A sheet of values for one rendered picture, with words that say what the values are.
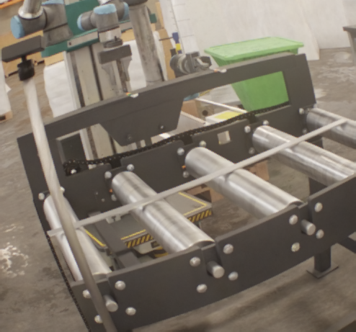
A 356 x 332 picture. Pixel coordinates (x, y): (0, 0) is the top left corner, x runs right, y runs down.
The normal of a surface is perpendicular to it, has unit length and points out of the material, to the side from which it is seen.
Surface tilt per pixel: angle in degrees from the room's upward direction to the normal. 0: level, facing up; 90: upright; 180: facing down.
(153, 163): 90
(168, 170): 90
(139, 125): 90
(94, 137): 90
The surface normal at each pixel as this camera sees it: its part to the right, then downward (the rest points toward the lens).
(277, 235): 0.32, 0.20
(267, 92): 0.22, 0.40
